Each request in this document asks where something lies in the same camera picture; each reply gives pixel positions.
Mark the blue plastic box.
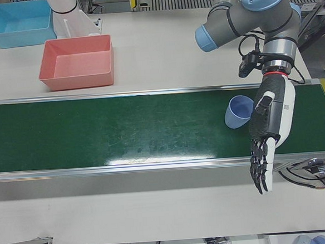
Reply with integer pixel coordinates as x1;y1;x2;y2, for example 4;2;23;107
0;0;58;50

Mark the blue plastic cup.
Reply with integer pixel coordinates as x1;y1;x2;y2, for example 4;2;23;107
223;94;256;130

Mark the clear plastic container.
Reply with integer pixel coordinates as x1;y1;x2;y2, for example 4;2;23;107
45;0;104;41

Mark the pink plastic box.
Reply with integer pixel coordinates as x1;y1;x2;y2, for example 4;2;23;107
36;33;116;93

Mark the black cable bundle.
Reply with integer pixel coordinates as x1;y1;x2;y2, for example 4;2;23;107
278;159;325;195

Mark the black camera cable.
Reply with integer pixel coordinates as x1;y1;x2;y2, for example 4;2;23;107
237;30;306;89

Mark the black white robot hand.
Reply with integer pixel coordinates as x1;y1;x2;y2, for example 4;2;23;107
243;72;303;197

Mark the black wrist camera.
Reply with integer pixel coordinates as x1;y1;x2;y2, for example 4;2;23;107
236;52;262;78

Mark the green conveyor belt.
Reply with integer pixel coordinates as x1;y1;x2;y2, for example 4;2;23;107
0;81;325;175
0;76;325;203

